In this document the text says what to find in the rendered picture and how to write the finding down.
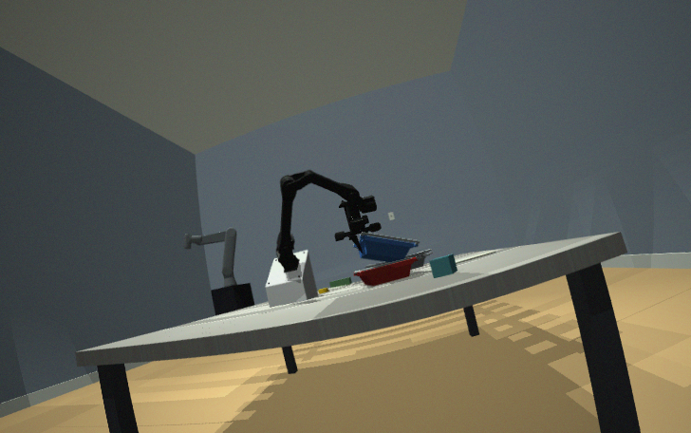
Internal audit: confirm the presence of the red plastic tray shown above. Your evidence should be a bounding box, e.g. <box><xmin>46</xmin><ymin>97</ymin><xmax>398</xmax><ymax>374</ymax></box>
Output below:
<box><xmin>354</xmin><ymin>257</ymin><xmax>419</xmax><ymax>286</ymax></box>

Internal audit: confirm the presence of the small green block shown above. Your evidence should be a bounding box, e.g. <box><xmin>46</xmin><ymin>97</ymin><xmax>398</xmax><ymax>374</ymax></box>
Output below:
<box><xmin>329</xmin><ymin>277</ymin><xmax>352</xmax><ymax>288</ymax></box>

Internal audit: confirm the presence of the small teal block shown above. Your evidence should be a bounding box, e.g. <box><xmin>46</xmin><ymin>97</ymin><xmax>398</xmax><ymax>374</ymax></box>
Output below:
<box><xmin>429</xmin><ymin>254</ymin><xmax>458</xmax><ymax>278</ymax></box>

